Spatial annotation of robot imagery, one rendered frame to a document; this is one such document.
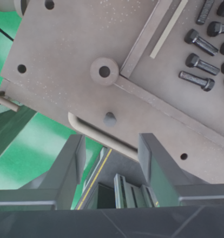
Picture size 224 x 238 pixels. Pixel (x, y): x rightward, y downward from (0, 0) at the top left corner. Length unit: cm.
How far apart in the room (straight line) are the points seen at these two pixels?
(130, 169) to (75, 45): 137
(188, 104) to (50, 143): 167
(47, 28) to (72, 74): 7
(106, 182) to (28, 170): 91
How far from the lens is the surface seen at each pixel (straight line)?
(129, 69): 26
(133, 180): 162
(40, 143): 190
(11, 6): 42
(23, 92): 45
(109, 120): 25
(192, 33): 28
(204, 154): 35
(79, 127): 40
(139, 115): 28
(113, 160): 149
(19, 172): 214
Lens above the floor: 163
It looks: 75 degrees down
